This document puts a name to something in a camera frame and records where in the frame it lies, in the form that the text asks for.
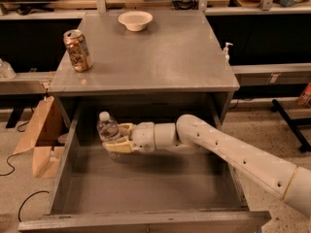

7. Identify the white pump dispenser bottle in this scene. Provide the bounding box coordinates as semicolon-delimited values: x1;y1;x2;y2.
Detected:
223;42;233;63

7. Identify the orange bottle on floor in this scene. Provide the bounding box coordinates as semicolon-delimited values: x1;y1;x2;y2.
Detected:
296;83;311;107

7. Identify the black table leg base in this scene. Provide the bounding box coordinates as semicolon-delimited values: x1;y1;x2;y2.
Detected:
271;99;311;152

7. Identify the clear plastic container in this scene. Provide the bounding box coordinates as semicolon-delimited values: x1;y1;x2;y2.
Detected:
0;59;17;80

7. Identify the open grey top drawer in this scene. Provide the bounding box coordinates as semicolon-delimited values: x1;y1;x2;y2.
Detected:
17;94;271;233

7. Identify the cardboard box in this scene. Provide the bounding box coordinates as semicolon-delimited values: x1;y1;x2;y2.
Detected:
14;96;64;179

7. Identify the grey cabinet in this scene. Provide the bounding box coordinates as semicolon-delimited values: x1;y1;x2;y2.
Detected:
49;11;239;124

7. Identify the clear plastic water bottle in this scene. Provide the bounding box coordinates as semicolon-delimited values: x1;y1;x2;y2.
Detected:
96;112;121;161

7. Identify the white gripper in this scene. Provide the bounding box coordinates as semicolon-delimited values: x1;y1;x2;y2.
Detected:
103;122;156;153

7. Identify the gold soda can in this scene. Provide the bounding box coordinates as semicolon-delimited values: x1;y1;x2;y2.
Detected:
63;29;92;72

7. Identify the black cable on floor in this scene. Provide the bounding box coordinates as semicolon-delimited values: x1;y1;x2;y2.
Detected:
0;121;51;222

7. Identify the white bowl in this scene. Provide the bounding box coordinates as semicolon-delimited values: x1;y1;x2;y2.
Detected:
118;11;153;32

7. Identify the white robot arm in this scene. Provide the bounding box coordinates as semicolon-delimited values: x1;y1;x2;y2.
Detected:
97;112;311;216

